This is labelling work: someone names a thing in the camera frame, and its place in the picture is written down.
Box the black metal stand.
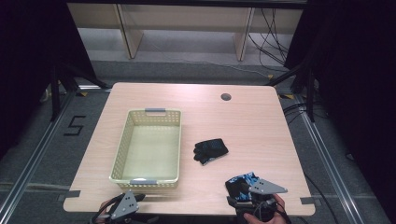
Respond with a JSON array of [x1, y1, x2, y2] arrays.
[[48, 60, 111, 122], [264, 60, 317, 123]]

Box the black tape floor mark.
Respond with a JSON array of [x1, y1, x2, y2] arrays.
[[63, 115, 87, 137]]

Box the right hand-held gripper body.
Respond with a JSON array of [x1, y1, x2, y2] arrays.
[[234, 178, 289, 223]]

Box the bundle of black cables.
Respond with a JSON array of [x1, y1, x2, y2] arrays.
[[247, 7, 292, 67]]

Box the person's right hand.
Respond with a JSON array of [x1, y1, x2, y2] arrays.
[[243, 193, 287, 224]]

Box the black floor cables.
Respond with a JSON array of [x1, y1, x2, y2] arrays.
[[281, 102, 312, 125]]

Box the metal floor rail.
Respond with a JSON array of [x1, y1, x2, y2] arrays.
[[295, 94, 363, 224], [0, 90, 78, 218]]

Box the black floor cable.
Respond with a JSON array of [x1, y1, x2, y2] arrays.
[[302, 172, 341, 224]]

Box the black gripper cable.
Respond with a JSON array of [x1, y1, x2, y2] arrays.
[[89, 207, 108, 224], [274, 202, 293, 224]]

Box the person's left hand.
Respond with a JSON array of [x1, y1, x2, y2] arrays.
[[95, 200, 114, 224]]

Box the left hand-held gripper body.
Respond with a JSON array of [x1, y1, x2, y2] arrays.
[[98, 189, 158, 224]]

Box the black curtain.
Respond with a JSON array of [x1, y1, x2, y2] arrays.
[[0, 0, 101, 162], [284, 0, 396, 216]]

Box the light wooden shelf unit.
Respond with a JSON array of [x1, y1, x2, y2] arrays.
[[66, 2, 306, 62]]

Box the blue patterned black glove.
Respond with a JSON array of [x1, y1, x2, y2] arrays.
[[224, 171, 262, 203]]

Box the pale yellow plastic basket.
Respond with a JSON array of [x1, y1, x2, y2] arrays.
[[108, 107, 183, 189]]

